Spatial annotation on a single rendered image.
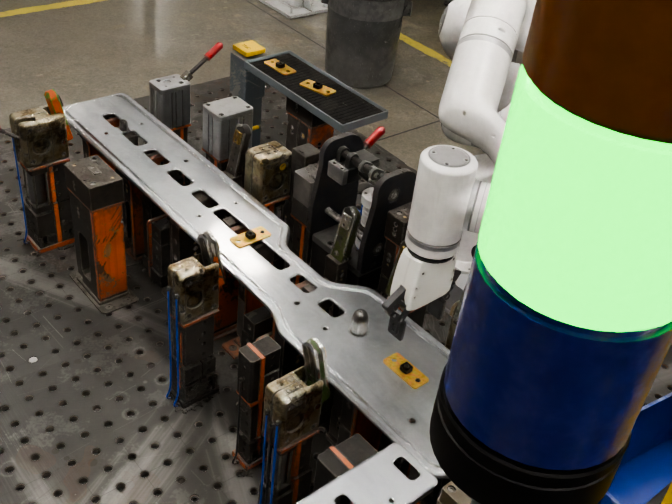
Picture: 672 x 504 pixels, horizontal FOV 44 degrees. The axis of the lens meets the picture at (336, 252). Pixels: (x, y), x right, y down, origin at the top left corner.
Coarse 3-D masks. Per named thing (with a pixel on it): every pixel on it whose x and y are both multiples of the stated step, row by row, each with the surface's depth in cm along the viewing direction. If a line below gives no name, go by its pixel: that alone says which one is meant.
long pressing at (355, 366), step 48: (96, 144) 197; (144, 144) 199; (144, 192) 184; (192, 192) 185; (240, 192) 186; (288, 240) 175; (288, 288) 162; (336, 288) 163; (288, 336) 151; (336, 336) 152; (384, 336) 153; (432, 336) 154; (336, 384) 143; (384, 384) 144; (432, 384) 145; (384, 432) 136
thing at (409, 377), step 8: (384, 360) 148; (400, 360) 148; (392, 368) 146; (400, 368) 146; (408, 368) 146; (416, 368) 147; (400, 376) 145; (408, 376) 145; (416, 376) 145; (424, 376) 146; (408, 384) 144; (416, 384) 144
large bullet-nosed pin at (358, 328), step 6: (354, 312) 152; (360, 312) 151; (366, 312) 151; (354, 318) 151; (360, 318) 151; (366, 318) 151; (354, 324) 151; (360, 324) 151; (366, 324) 152; (354, 330) 152; (360, 330) 152; (366, 330) 153; (360, 336) 153
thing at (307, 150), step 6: (306, 144) 187; (294, 150) 185; (300, 150) 184; (306, 150) 185; (312, 150) 185; (318, 150) 185; (294, 156) 185; (300, 156) 184; (306, 156) 183; (312, 156) 184; (318, 156) 185; (294, 162) 186; (300, 162) 185; (306, 162) 184; (312, 162) 185; (294, 168) 187; (300, 168) 185; (288, 246) 201
